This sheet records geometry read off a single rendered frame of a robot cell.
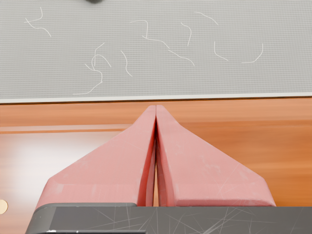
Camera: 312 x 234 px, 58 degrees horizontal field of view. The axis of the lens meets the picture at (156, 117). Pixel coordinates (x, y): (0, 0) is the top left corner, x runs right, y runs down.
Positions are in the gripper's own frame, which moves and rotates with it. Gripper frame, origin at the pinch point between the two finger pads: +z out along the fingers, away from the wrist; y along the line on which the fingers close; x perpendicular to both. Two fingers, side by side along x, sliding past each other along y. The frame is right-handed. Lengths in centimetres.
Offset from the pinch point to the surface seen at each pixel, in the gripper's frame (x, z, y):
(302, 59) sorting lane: 1.6, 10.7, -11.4
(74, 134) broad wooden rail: 3.8, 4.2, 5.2
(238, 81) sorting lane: 2.7, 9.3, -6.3
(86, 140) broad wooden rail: 4.0, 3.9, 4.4
